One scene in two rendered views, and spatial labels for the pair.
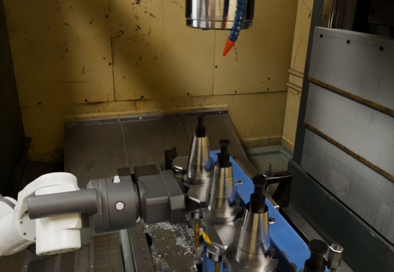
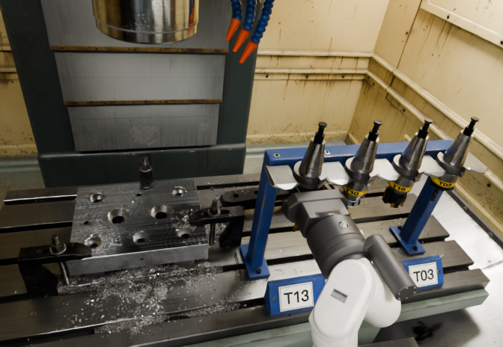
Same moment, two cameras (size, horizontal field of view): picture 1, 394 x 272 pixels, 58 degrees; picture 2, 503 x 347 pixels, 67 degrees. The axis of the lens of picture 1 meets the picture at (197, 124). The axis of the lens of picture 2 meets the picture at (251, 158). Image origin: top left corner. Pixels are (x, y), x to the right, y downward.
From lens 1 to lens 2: 0.90 m
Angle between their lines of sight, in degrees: 80
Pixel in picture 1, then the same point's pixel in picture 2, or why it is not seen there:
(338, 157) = (136, 114)
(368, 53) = not seen: hidden behind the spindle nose
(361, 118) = (158, 66)
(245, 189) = (338, 151)
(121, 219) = not seen: hidden behind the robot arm
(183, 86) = not seen: outside the picture
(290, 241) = (391, 146)
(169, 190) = (333, 196)
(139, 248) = (199, 326)
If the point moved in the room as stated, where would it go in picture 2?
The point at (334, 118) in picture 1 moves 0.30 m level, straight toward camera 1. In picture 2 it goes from (119, 79) to (210, 111)
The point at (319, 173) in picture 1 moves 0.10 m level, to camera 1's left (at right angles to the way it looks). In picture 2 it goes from (113, 141) to (102, 160)
